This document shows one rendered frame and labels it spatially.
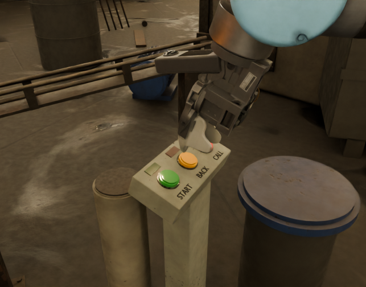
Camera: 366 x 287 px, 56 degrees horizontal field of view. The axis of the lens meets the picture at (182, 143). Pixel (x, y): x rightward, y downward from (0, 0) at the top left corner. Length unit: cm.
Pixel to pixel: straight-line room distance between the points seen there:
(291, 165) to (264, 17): 79
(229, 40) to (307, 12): 17
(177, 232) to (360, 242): 92
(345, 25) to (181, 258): 63
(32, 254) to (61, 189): 39
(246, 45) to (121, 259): 62
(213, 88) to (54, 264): 103
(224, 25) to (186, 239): 48
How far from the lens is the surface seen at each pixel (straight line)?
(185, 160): 70
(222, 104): 49
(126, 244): 86
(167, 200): 63
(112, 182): 80
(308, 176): 102
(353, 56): 183
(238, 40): 44
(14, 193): 178
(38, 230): 153
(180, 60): 52
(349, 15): 32
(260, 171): 101
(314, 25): 31
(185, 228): 75
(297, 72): 259
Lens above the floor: 99
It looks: 30 degrees down
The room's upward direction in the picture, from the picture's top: straight up
